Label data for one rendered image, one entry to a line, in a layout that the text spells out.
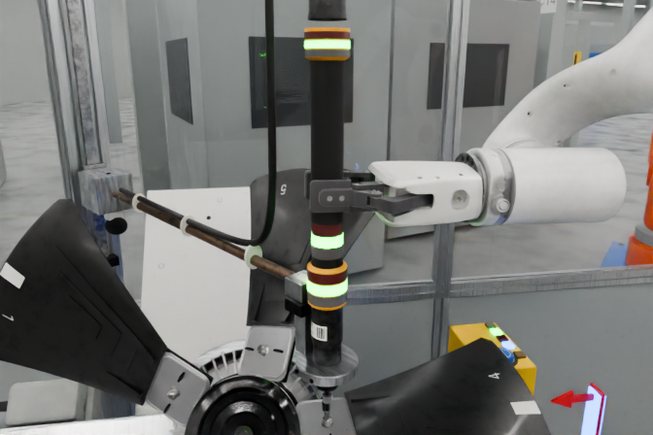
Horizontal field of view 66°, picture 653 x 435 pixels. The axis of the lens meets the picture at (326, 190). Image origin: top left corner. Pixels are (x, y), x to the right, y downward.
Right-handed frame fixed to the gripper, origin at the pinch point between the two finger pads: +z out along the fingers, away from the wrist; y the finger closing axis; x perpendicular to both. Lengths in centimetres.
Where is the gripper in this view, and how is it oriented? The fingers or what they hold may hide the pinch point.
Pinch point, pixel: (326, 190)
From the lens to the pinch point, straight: 51.4
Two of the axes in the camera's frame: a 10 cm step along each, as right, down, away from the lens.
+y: -1.6, -2.5, 9.6
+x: 0.2, -9.7, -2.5
